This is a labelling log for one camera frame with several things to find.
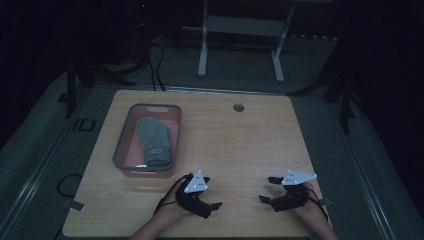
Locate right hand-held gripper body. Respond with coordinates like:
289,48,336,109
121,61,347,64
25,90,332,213
270,169,318,213

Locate white metal stand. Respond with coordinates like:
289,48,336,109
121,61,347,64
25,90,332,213
197,0,298,84

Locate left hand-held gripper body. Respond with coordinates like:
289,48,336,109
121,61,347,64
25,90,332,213
175,169,213,220

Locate hand-held gripper cable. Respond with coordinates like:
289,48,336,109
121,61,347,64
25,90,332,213
153,173,189,216
305,185,330,222

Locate person's left hand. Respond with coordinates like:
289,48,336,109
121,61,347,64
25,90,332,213
154,181,193,225

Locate black tripod stand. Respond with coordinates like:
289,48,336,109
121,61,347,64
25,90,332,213
288,71,358,135
57,56,136,120

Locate person's right hand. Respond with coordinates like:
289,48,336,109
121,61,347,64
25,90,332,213
293,181,330,225

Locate grey tape strip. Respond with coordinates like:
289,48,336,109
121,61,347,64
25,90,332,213
61,199,86,213

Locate black cable loop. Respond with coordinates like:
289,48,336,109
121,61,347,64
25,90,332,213
56,173,84,199

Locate pink basin with grey rim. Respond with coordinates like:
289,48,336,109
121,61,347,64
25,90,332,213
112,103,183,179

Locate right hand-held gripper cable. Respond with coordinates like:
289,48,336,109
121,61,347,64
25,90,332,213
305,185,330,222

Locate left hand-held gripper cable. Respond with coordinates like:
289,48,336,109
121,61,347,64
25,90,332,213
153,173,189,216

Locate grey mitten with label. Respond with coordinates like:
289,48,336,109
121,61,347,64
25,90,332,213
135,116,173,168

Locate black floor cables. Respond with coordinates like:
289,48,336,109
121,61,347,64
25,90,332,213
99,41,167,92

